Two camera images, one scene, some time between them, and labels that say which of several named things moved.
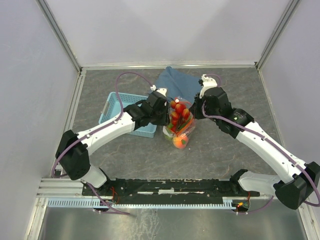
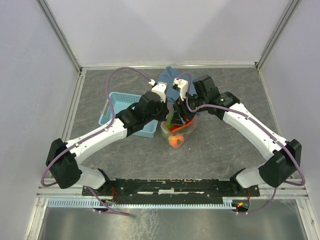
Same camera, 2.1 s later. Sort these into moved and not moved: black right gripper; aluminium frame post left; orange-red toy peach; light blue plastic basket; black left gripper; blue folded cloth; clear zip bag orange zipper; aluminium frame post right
Moved: black right gripper; clear zip bag orange zipper; orange-red toy peach
Not moved: light blue plastic basket; aluminium frame post right; aluminium frame post left; black left gripper; blue folded cloth
